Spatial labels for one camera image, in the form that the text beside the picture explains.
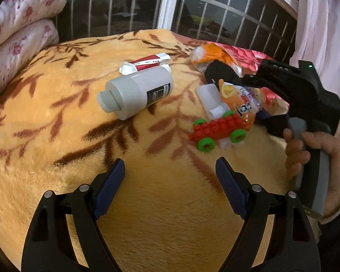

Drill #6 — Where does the window with metal bars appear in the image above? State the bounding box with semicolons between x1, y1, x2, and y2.
54;0;298;61

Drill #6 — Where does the white floral folded quilt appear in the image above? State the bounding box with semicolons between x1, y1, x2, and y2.
0;0;66;94

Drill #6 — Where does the grey white plastic bottle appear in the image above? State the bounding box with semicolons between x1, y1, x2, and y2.
97;66;174;120

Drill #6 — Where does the red green brick toy car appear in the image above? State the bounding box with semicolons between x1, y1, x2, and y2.
188;111;249;152

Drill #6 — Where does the red white toothpaste tube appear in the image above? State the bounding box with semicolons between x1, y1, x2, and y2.
119;53;171;75

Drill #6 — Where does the yellow floral fleece blanket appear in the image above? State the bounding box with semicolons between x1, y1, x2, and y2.
0;30;288;271

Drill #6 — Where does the black sock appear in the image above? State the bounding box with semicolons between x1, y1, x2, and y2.
204;60;242;88

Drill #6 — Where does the person's right hand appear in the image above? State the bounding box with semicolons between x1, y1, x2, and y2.
283;128;340;218

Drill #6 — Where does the orange white snack bag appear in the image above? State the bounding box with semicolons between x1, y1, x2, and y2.
190;43;242;76

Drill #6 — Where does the white pink curtain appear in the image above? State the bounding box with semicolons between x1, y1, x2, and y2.
290;0;340;137

